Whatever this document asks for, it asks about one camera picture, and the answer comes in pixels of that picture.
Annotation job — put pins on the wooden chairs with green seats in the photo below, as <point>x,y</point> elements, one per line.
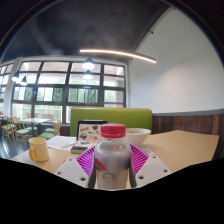
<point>23,131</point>

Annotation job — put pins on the long curved ceiling light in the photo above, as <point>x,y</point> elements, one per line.
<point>116,53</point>

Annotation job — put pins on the clear red-capped drink bottle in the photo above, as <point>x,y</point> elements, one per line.
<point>112,160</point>

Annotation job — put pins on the white bowl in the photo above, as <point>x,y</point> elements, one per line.
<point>140,136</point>

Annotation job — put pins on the white paper sheet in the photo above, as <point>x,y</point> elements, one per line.
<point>61,141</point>

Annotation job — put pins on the small black box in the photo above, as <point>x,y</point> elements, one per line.
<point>79,149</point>

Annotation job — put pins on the wooden dining table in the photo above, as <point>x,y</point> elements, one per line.
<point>35,120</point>

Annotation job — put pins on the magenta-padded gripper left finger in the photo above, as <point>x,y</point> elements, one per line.
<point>71,170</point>

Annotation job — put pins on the black laptop with stickers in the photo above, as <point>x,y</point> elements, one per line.
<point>88,131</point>

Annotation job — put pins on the green upholstered bench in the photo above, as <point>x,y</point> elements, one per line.
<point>113,115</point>

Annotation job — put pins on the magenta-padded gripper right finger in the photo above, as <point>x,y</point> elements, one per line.
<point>151,168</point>

